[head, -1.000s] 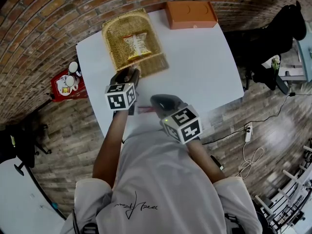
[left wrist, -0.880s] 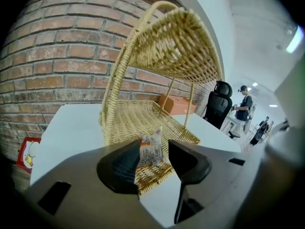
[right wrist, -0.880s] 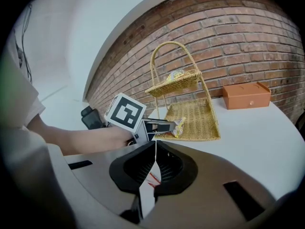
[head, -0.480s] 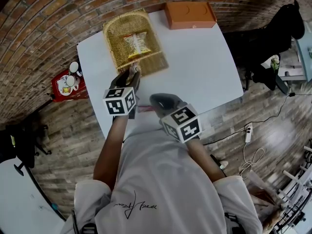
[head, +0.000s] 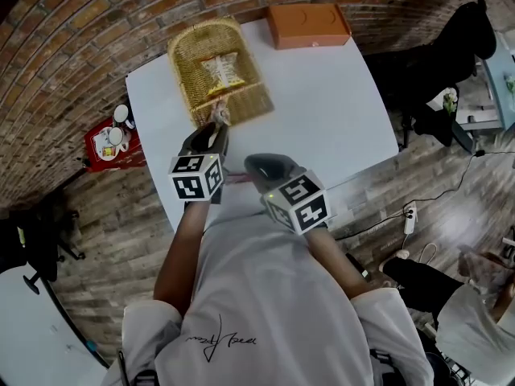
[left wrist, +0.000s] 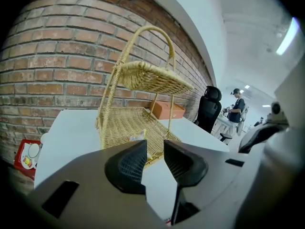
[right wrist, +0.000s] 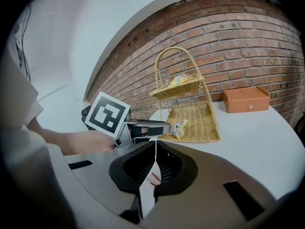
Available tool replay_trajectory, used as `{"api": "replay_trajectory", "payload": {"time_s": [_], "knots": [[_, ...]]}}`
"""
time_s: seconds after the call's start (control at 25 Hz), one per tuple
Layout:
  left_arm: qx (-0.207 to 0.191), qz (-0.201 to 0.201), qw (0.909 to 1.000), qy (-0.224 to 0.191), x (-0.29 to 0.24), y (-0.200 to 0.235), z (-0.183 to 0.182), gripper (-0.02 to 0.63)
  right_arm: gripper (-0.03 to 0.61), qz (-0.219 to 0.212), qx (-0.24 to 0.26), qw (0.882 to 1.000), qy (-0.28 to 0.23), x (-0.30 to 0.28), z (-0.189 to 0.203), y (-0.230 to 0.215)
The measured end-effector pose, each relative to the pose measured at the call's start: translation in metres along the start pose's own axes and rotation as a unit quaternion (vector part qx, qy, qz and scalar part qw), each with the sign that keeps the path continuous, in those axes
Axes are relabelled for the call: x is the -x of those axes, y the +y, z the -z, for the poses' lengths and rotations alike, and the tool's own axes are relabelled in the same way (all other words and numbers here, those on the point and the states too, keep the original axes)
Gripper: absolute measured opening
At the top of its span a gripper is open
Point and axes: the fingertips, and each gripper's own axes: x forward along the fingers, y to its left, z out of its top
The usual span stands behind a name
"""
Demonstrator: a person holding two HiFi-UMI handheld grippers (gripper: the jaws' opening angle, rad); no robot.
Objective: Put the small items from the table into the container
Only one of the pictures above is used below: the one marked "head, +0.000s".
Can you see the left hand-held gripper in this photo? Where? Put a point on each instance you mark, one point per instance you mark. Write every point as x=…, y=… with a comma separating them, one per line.
x=193, y=179

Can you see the person's white shirt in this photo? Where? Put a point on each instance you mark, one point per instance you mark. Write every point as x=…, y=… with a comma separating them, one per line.
x=273, y=304

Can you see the wicker basket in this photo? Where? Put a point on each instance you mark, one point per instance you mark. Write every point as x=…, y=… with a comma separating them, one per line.
x=189, y=54

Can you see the white flower bunch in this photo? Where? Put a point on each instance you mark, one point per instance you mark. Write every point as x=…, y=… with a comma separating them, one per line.
x=450, y=101

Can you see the yellow snack packet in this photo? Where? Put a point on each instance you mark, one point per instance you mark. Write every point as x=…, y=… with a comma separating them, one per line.
x=223, y=72

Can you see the red box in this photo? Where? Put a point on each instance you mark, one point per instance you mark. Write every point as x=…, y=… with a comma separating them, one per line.
x=128, y=161

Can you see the pale blue desk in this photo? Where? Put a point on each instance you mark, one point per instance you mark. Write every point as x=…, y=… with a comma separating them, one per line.
x=499, y=79

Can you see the orange box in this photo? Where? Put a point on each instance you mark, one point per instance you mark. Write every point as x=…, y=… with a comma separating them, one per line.
x=307, y=24

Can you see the black office chair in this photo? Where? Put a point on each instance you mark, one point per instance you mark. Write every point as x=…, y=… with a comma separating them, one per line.
x=24, y=235
x=422, y=79

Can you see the person's right forearm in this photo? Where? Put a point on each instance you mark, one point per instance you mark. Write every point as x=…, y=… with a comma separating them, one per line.
x=338, y=264

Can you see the small potted plant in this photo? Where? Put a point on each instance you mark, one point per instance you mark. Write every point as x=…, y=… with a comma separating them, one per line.
x=510, y=83

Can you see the small pink candy packet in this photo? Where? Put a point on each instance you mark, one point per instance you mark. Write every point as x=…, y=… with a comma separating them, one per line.
x=220, y=115

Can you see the person's left forearm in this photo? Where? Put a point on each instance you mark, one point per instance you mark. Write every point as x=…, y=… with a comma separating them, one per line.
x=181, y=264

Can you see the white enamel mug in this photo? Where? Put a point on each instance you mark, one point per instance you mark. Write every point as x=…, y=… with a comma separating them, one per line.
x=116, y=136
x=122, y=113

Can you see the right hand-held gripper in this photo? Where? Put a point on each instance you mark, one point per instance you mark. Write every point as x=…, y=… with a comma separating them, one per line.
x=299, y=205

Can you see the red snack bar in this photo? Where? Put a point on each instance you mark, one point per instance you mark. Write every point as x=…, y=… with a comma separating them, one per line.
x=239, y=176

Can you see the white power strip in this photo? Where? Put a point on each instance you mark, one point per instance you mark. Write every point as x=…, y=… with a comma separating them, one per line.
x=410, y=221

